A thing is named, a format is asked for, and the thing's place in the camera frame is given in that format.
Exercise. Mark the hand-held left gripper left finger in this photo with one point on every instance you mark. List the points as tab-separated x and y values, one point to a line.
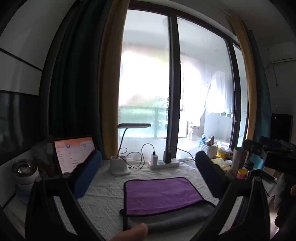
89	170

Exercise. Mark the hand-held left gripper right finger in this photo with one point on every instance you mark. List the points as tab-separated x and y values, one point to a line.
208	172

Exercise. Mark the purple towel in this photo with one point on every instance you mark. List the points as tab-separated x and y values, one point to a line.
159	194

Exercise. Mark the grey towel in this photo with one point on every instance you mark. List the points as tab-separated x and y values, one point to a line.
175	220

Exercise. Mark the person's right hand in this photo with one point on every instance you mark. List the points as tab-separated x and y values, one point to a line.
293	192

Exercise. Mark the white woven basket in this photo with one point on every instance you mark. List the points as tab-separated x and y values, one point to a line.
209	151

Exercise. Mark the tablet computer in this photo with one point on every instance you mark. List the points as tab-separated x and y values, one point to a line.
71	153

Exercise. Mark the yellow box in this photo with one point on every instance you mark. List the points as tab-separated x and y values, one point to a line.
223	153

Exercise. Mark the black speaker box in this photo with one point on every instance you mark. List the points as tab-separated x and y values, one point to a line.
282	127

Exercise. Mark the desk lamp with white base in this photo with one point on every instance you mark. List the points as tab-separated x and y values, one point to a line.
119	165

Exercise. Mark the white textured tablecloth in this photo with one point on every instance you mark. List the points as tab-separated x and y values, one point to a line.
104	199

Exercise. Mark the metal tumbler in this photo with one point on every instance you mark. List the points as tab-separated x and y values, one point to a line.
238	160

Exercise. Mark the yellow lid jar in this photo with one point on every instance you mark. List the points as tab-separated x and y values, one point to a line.
242	173

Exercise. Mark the white power strip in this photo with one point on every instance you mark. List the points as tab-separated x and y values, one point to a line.
171	164

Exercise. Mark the black charger plug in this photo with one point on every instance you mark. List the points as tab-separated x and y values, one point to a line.
167	157

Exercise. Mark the teal curtain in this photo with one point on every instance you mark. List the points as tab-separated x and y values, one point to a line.
263	99

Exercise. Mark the white charger plug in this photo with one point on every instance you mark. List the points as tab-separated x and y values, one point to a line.
154	157

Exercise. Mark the yellow curtain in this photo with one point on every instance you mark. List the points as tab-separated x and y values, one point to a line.
112	92
247	92

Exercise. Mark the hanging white garment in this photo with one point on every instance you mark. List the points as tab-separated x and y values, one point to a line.
219	92

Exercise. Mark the dark green curtain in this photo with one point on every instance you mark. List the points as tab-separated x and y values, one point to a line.
74	81

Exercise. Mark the white air conditioner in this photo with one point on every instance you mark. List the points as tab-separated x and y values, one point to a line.
283	52

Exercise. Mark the dark sliding door frame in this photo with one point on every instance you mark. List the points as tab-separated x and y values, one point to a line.
173	92

